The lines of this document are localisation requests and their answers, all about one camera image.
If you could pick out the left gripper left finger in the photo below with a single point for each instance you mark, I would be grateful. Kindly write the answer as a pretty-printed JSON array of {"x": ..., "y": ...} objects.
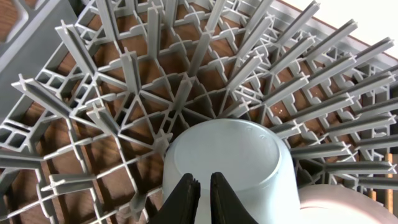
[{"x": 181, "y": 205}]

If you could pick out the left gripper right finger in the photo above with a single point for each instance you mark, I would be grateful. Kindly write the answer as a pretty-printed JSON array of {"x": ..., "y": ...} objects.
[{"x": 226, "y": 208}]

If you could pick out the light blue bowl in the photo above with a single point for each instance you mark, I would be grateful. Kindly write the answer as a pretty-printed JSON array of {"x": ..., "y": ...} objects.
[{"x": 256, "y": 163}]

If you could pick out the pale pink bowl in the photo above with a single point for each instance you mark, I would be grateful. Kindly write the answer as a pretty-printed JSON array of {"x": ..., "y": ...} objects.
[{"x": 335, "y": 204}]

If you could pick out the grey plastic dish rack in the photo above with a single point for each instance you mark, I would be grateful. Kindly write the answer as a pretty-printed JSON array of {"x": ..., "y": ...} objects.
[{"x": 85, "y": 141}]

